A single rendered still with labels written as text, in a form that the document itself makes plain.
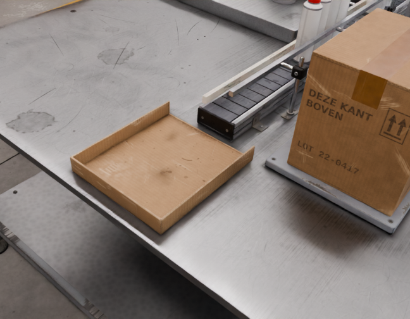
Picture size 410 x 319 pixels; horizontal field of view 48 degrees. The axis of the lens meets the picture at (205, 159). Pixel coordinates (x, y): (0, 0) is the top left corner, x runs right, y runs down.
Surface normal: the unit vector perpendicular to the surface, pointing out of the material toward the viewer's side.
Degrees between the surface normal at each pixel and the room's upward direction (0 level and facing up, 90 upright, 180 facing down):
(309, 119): 90
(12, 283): 0
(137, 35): 0
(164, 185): 0
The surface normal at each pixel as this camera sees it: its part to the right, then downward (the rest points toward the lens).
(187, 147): 0.06, -0.76
